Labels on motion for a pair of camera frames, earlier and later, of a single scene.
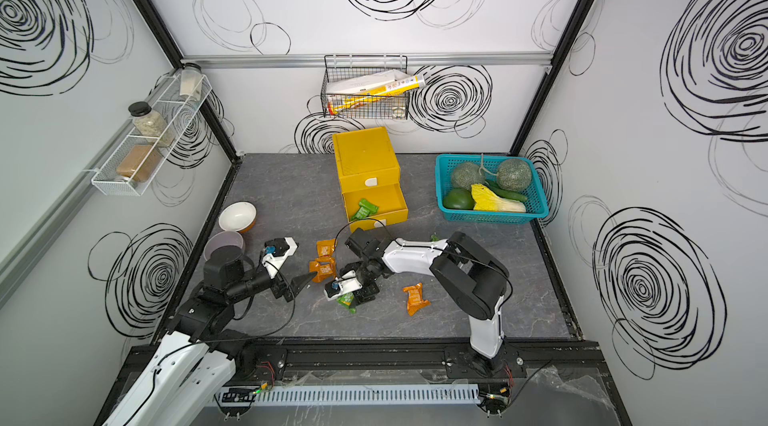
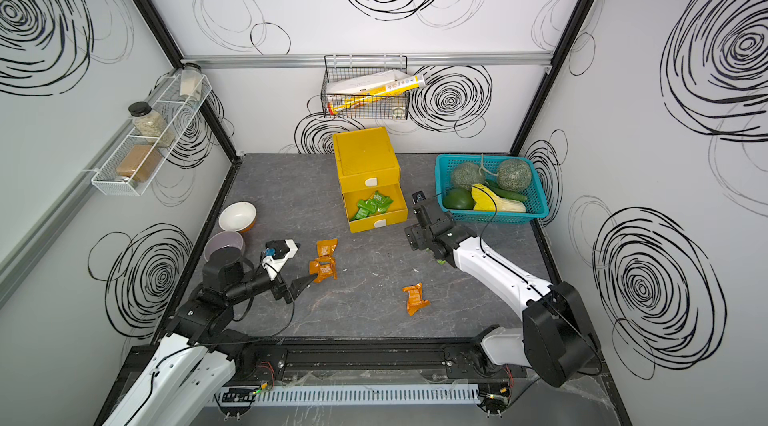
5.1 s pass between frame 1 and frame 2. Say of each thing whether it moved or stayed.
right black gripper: moved
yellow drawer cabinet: stayed
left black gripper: stayed
